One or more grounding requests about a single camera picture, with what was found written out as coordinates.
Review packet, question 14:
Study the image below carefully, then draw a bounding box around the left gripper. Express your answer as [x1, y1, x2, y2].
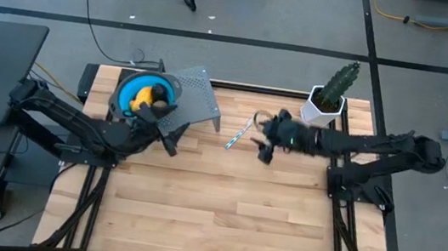
[133, 104, 192, 159]

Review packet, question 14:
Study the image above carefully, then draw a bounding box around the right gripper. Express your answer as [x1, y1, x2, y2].
[247, 106, 321, 171]

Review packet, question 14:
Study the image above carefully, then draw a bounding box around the yellow mango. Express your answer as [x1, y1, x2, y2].
[128, 83, 156, 114]

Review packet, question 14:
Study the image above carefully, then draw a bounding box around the blue collapsible colander bowl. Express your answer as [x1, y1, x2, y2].
[106, 66, 184, 128]

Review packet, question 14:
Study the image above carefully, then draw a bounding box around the grey perforated metal shelf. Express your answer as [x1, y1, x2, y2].
[156, 60, 229, 143]

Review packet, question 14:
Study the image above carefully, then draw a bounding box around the white hexagonal plant pot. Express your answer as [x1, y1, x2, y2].
[297, 82, 349, 132]

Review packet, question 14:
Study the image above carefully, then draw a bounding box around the green cactus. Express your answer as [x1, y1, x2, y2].
[315, 56, 362, 112]

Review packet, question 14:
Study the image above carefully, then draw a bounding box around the black aluminium table frame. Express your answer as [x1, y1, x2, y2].
[31, 57, 416, 251]

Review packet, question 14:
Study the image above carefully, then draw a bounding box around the long black floor cable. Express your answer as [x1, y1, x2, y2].
[70, 0, 173, 71]

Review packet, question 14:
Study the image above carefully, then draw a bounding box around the short yellow cable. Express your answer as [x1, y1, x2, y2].
[29, 61, 87, 105]

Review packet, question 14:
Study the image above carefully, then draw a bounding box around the long yellow floor cable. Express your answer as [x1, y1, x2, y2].
[369, 0, 448, 48]

